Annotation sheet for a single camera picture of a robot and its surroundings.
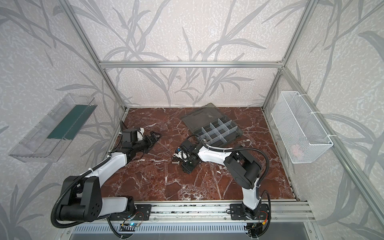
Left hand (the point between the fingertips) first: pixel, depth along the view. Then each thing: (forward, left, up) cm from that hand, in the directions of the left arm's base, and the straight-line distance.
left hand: (160, 134), depth 87 cm
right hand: (-12, -16, -12) cm, 23 cm away
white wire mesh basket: (-14, -66, +23) cm, 72 cm away
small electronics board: (-44, +13, -16) cm, 48 cm away
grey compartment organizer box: (+15, -32, -11) cm, 37 cm away
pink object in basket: (-14, -71, +8) cm, 73 cm away
